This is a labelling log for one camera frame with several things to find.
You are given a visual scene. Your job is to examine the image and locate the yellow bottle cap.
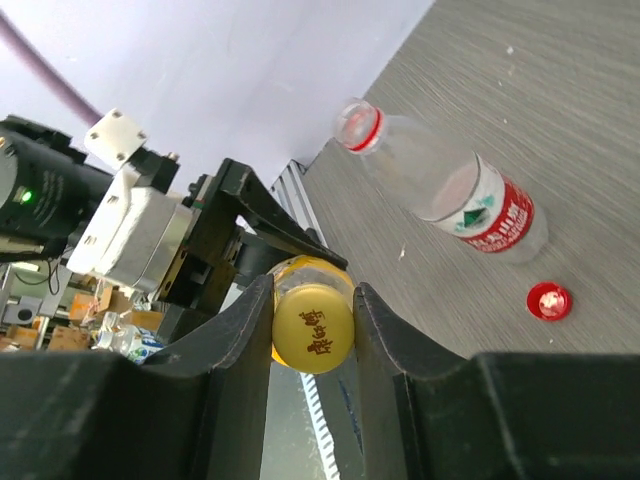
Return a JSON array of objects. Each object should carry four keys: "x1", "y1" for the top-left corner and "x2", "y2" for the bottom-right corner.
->
[{"x1": 272, "y1": 284, "x2": 355, "y2": 375}]

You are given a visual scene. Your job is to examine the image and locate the red bottle cap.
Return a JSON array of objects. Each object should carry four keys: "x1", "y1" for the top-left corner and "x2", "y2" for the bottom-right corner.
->
[{"x1": 526, "y1": 281, "x2": 573, "y2": 322}]

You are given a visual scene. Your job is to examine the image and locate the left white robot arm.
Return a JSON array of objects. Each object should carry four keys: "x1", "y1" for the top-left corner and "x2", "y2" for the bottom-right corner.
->
[{"x1": 1, "y1": 110, "x2": 347, "y2": 314}]

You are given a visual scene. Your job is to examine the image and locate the yellow honey pomelo drink bottle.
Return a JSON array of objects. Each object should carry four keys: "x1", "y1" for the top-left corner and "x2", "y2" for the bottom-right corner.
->
[{"x1": 270, "y1": 255, "x2": 355, "y2": 302}]

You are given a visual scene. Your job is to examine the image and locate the slotted aluminium cable rail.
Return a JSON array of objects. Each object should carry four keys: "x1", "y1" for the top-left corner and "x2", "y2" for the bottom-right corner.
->
[{"x1": 299, "y1": 373, "x2": 341, "y2": 480}]

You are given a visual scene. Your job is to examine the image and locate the clear red-label water bottle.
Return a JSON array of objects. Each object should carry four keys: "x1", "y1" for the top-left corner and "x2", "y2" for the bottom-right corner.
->
[{"x1": 334, "y1": 98, "x2": 548, "y2": 263}]

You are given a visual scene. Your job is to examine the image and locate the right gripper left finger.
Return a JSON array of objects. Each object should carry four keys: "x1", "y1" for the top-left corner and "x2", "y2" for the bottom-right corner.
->
[{"x1": 1, "y1": 276, "x2": 273, "y2": 479}]

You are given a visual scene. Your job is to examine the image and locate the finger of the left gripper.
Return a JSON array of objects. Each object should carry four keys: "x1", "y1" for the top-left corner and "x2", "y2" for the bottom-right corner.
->
[{"x1": 217, "y1": 158, "x2": 348, "y2": 270}]

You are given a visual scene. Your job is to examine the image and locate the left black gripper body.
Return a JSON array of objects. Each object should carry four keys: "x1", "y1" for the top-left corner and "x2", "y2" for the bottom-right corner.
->
[{"x1": 156, "y1": 172, "x2": 250, "y2": 315}]

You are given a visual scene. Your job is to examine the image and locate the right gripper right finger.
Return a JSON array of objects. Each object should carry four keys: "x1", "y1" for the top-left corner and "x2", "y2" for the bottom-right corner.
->
[{"x1": 353, "y1": 283, "x2": 639, "y2": 479}]

